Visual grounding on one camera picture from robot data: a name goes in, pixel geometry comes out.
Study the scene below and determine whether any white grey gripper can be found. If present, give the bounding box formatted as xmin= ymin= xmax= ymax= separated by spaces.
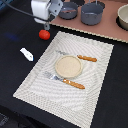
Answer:
xmin=31 ymin=0 xmax=63 ymax=30

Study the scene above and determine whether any red tomato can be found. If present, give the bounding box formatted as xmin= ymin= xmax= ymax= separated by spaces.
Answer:
xmin=39 ymin=30 xmax=50 ymax=40

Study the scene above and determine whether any white toy fish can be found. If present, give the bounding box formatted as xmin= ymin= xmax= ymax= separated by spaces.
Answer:
xmin=20 ymin=48 xmax=34 ymax=61

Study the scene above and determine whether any grey frying pan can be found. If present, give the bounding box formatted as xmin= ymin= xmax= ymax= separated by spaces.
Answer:
xmin=59 ymin=2 xmax=78 ymax=20

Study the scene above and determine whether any round beige plate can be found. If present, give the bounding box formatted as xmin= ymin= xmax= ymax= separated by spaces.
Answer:
xmin=55 ymin=55 xmax=83 ymax=78

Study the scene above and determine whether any grey cooking pot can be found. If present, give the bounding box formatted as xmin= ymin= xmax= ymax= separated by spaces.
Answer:
xmin=81 ymin=0 xmax=105 ymax=25

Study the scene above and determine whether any pink wooden board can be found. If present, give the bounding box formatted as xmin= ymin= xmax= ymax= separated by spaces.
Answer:
xmin=51 ymin=0 xmax=128 ymax=43

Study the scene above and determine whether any beige bowl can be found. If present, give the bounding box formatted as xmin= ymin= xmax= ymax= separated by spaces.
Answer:
xmin=118 ymin=4 xmax=128 ymax=30

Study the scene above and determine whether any woven beige placemat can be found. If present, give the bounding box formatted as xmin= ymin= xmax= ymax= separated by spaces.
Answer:
xmin=13 ymin=31 xmax=113 ymax=128

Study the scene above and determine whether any black cable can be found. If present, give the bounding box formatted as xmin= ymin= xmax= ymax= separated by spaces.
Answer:
xmin=0 ymin=0 xmax=38 ymax=20

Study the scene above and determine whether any orange handled knife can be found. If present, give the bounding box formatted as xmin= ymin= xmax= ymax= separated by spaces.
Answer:
xmin=55 ymin=50 xmax=97 ymax=62

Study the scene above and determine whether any orange handled fork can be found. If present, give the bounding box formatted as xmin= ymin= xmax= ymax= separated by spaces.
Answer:
xmin=43 ymin=71 xmax=85 ymax=89

